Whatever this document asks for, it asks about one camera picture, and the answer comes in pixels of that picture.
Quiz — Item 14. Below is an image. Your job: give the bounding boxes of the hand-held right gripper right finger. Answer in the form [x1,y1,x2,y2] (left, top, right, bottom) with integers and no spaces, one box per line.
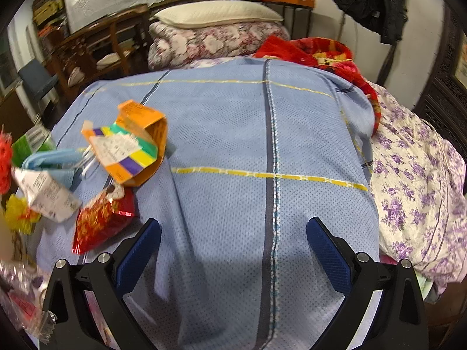
[306,217,428,350]

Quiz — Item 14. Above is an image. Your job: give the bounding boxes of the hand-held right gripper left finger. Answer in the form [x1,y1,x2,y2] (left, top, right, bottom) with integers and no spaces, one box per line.
[42,218,163,350]

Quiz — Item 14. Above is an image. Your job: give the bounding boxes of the red snack bag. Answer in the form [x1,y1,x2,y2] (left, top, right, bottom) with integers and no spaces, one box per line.
[72,186,136,255]

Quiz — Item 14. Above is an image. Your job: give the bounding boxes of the white patterned paper bag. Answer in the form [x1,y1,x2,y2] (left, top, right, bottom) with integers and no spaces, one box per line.
[11,166,83,223]

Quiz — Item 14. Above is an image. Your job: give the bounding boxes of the clear plastic bag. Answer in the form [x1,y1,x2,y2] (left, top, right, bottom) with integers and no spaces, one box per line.
[0,259,57,345]

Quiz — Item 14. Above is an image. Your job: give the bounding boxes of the yellow yarn pom-pom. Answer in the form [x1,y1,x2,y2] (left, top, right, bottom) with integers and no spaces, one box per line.
[4,193,42,234]

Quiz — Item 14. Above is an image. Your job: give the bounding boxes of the blue face mask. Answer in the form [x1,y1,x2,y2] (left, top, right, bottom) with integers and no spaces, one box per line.
[20,148,99,190]

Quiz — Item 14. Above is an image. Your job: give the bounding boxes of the orange and purple medicine box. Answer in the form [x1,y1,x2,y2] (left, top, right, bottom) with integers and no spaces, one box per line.
[81,100,169,187]

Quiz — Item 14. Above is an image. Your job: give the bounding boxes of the green plastic package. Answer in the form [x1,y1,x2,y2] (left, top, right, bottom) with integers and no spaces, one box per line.
[11,126,55,161]

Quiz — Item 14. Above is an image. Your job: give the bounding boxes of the red yarn pom-pom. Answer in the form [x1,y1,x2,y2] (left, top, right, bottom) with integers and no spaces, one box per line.
[0,131,15,195]

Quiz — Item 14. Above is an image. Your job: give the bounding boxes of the purple floral sheet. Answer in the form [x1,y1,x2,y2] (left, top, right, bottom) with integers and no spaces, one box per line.
[361,80,466,296]

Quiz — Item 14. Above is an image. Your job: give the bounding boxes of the light blue blanket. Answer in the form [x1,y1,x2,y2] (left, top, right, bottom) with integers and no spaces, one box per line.
[36,58,382,350]

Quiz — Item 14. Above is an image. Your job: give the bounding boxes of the blue chair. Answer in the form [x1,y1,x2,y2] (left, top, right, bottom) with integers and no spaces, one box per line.
[18,60,61,110]

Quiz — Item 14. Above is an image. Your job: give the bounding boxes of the red patterned blanket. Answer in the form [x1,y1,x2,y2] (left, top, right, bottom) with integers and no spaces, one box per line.
[253,36,382,132]

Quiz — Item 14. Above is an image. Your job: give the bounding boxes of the folded floral quilt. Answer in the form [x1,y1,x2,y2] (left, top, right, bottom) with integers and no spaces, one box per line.
[148,21,290,71]

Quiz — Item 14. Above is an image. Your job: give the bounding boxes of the wooden armchair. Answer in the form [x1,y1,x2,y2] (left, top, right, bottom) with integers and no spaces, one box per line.
[51,18,143,92]

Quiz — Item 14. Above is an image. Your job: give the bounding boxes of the wooden table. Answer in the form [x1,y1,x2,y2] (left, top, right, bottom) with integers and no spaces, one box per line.
[84,5,150,33]

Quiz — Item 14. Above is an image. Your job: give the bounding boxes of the cream pillow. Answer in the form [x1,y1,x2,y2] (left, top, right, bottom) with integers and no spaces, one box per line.
[155,0,284,29]

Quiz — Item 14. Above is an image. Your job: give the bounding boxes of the black padded jacket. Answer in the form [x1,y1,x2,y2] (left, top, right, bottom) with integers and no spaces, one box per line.
[285,0,408,44]

